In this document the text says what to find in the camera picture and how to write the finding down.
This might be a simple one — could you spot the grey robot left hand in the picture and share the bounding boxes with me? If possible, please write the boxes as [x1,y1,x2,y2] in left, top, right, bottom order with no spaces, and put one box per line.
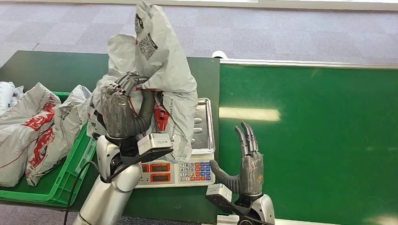
[101,73,150,140]

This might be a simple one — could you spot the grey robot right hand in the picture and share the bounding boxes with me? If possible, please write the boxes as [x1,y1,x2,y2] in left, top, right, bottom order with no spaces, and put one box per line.
[235,121,265,196]

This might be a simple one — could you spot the grey plastic courier package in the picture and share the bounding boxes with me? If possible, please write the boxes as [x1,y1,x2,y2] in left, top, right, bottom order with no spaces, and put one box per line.
[86,0,199,164]

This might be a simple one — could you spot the green conveyor belt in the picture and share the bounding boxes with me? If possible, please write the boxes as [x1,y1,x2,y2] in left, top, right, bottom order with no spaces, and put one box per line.
[216,63,398,225]

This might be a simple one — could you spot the slim grey red-print package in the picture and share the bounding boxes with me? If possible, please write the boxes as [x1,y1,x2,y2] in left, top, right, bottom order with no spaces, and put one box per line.
[25,84,93,187]

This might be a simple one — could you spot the large grey red-print package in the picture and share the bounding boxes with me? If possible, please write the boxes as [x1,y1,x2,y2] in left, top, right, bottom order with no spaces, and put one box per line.
[0,82,62,188]

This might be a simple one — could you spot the small white package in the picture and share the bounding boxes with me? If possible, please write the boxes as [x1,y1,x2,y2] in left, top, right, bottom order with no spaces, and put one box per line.
[0,81,24,114]

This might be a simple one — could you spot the white conveyor roller end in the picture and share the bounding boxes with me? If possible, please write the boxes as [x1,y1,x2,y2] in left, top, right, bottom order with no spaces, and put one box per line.
[211,50,230,60]

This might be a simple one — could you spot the electronic scale with steel tray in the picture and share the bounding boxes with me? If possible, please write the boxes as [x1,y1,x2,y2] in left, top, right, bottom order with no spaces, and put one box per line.
[135,97,217,189]

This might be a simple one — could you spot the green plastic crate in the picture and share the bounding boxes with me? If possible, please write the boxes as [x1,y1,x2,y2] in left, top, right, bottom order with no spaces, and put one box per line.
[0,90,98,208]

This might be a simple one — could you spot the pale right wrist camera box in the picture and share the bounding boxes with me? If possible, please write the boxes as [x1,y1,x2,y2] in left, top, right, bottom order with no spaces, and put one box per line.
[205,183,233,203]

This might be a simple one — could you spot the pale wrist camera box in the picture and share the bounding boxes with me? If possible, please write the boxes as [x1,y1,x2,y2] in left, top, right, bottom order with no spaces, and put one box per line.
[137,133,174,157]
[205,183,233,203]

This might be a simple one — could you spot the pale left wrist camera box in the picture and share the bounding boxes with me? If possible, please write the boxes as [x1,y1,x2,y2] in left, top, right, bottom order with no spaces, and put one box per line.
[137,133,174,157]

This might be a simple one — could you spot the black cable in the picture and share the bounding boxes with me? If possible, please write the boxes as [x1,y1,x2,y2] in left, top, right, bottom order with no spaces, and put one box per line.
[63,160,101,225]

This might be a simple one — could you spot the silver conveyor side rail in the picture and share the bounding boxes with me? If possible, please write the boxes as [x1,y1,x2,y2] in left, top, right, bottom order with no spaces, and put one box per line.
[219,58,398,69]

